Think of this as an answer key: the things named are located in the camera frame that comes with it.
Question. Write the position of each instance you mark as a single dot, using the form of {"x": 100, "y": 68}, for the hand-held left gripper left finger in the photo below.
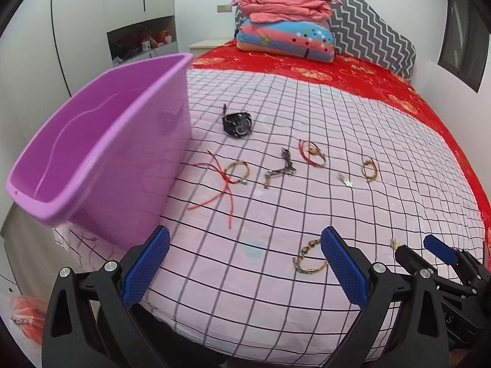
{"x": 147, "y": 266}

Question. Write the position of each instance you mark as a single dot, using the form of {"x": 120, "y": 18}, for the silver flower pendant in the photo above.
{"x": 347, "y": 182}

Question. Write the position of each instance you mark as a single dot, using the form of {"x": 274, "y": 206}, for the wall switch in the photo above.
{"x": 224, "y": 8}

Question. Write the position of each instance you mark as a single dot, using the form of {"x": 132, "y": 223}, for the dark framed window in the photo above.
{"x": 464, "y": 34}

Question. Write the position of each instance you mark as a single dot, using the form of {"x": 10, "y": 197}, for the purple plastic basin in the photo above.
{"x": 107, "y": 142}

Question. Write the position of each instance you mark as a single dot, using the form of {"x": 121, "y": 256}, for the black wristwatch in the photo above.
{"x": 238, "y": 124}

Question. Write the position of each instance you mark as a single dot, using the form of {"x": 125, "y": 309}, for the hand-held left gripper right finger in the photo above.
{"x": 343, "y": 266}

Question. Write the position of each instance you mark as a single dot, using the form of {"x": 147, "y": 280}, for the beige nightstand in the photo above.
{"x": 207, "y": 48}

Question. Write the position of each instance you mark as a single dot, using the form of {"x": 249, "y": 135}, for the folded pink quilt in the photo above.
{"x": 284, "y": 4}

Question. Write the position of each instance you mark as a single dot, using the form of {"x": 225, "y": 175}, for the white wardrobe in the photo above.
{"x": 96, "y": 11}

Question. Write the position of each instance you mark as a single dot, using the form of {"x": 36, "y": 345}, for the small gold charm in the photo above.
{"x": 394, "y": 243}

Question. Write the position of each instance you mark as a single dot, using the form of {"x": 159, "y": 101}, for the colourful dotted pillow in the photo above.
{"x": 284, "y": 40}

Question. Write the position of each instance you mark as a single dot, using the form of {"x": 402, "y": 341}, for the pink checked bed sheet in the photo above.
{"x": 307, "y": 203}

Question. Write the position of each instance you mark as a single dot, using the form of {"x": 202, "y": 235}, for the orange plastic bag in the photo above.
{"x": 28, "y": 314}

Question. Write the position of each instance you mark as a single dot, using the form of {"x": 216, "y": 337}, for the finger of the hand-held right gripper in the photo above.
{"x": 441, "y": 249}
{"x": 410, "y": 262}

